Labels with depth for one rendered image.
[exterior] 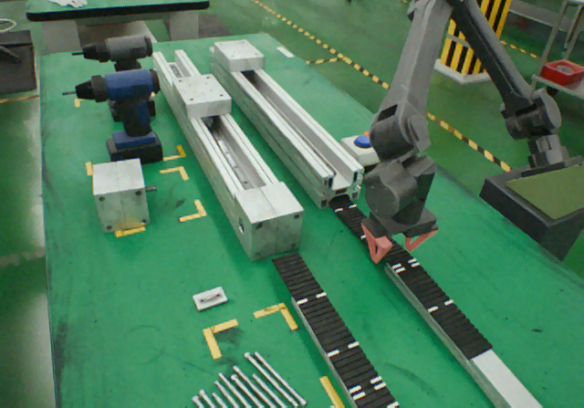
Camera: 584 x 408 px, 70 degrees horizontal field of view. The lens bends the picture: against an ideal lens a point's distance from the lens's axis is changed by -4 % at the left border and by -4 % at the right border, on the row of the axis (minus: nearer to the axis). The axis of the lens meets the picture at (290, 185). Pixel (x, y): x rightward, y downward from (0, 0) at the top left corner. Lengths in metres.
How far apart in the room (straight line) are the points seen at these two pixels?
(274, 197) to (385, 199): 0.24
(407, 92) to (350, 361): 0.42
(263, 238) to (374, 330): 0.24
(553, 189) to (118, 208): 0.92
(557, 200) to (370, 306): 0.53
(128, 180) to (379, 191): 0.47
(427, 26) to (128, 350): 0.74
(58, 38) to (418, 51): 2.05
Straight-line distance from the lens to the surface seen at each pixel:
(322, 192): 0.90
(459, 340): 0.73
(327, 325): 0.69
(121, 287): 0.79
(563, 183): 1.09
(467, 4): 1.04
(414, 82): 0.75
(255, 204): 0.78
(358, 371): 0.65
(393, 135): 0.68
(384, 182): 0.63
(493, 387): 0.72
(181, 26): 2.61
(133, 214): 0.87
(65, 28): 2.54
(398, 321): 0.76
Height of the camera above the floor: 1.36
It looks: 36 degrees down
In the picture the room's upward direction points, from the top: 5 degrees clockwise
